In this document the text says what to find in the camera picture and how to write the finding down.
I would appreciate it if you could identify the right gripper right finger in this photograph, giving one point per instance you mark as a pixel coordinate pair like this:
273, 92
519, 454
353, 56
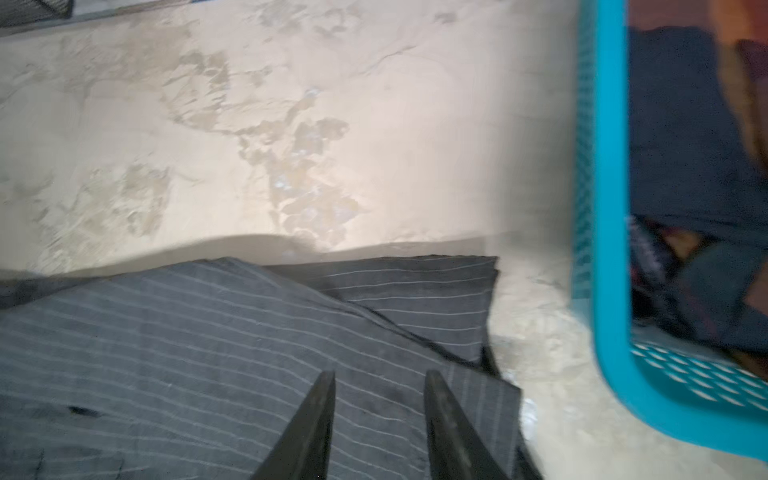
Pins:
456, 451

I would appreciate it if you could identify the black wire shelf rack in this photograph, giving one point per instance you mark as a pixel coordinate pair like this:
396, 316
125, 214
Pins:
22, 12

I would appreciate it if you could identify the plaid red brown shirt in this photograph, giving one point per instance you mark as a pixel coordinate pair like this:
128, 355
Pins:
698, 171

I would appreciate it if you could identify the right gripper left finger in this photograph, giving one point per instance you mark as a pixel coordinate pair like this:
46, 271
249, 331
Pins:
303, 450

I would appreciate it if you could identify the teal plastic laundry basket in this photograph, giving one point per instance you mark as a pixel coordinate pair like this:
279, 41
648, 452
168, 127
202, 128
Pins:
702, 402

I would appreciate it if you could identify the dark grey pinstripe shirt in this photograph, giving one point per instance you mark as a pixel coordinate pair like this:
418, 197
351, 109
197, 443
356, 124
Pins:
194, 370

